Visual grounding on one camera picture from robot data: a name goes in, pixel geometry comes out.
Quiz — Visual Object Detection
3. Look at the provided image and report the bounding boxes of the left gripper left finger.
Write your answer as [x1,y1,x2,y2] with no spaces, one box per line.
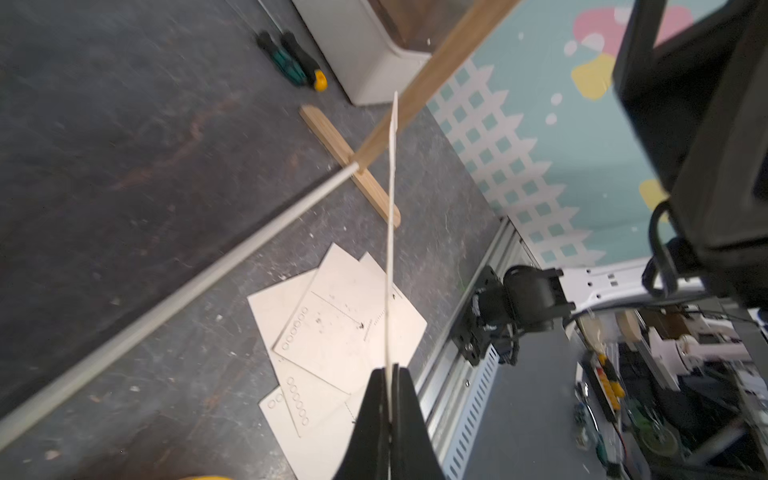
[333,369,390,480]

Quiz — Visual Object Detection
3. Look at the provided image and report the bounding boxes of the brown lid storage box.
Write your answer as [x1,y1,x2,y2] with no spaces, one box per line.
[293,0,472,107]

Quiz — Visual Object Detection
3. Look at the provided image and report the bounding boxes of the postcard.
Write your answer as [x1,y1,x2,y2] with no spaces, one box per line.
[384,91,399,387]
[259,387,364,480]
[247,270,355,437]
[274,243,373,394]
[359,253,427,369]

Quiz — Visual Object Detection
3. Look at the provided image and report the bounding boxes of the yellow plastic tray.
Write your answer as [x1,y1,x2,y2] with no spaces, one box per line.
[179,475,232,480]

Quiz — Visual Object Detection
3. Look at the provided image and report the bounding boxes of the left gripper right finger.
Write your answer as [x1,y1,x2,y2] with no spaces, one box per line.
[391,364,445,480]

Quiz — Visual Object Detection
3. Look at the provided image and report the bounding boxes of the black handle screwdriver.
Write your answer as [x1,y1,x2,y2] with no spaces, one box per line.
[258,0,328,92]

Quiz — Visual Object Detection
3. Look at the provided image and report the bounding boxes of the wooden string rack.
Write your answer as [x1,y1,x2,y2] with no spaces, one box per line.
[0,0,523,451]

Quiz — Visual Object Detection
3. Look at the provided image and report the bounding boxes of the green handle screwdriver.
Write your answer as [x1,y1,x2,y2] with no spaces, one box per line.
[226,0,309,87]

